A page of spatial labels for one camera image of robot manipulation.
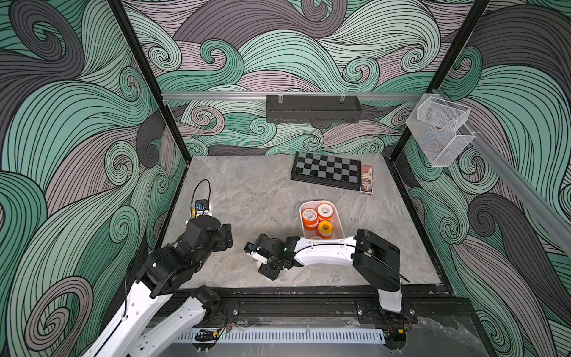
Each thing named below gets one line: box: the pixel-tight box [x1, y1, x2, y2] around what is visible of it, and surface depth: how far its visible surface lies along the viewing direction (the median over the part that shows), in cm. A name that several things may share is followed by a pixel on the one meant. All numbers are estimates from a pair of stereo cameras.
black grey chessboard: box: [290, 150, 362, 192], surface depth 113 cm
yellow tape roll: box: [316, 220, 334, 241], surface depth 91 cm
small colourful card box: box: [359, 165, 374, 195], surface depth 112 cm
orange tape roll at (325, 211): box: [316, 202, 335, 222], surface depth 96 cm
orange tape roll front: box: [301, 208, 319, 231], surface depth 94 cm
